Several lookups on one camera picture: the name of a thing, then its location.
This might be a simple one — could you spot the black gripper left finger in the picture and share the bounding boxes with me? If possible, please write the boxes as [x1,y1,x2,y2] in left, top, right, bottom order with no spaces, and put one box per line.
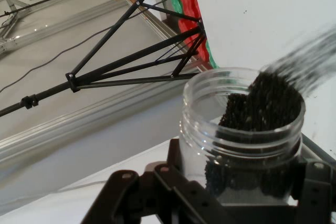
[80,137,238,224]

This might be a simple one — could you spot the aluminium rail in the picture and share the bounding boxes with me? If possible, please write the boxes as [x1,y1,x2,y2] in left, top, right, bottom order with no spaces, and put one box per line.
[0,0,216,162]

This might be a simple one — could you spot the thin black tripod cable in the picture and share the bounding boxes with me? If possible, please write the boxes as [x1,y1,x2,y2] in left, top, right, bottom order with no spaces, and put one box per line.
[0,0,194,93]

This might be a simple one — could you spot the clear plastic jar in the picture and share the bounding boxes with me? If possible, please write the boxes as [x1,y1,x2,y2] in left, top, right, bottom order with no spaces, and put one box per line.
[179,67,307,206]

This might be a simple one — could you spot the black tripod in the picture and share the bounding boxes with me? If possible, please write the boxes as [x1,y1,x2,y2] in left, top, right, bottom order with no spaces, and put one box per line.
[0,0,208,119]

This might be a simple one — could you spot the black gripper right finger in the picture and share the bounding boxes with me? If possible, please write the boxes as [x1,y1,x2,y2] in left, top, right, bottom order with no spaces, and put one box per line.
[290,154,336,224]

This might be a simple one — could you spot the black seeds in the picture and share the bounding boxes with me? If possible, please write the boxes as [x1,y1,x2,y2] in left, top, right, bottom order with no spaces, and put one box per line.
[204,26,336,200]

